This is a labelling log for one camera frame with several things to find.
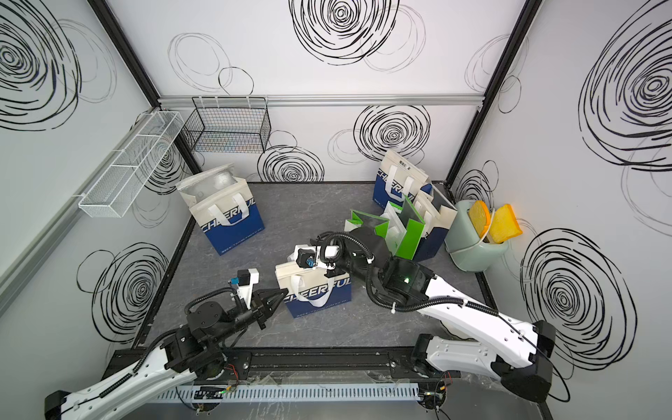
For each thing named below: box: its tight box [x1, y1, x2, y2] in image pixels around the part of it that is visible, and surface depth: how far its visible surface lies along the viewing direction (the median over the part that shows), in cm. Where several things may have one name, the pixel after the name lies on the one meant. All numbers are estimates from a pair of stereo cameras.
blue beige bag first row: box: [175, 163, 266, 256], surface depth 87 cm
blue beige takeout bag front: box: [410, 183, 458, 262], surface depth 81 cm
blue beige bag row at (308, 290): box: [274, 260, 352, 319], surface depth 71 cm
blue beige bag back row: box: [372, 149, 434, 211], surface depth 96 cm
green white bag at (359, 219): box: [343, 210, 390, 239], surface depth 77 cm
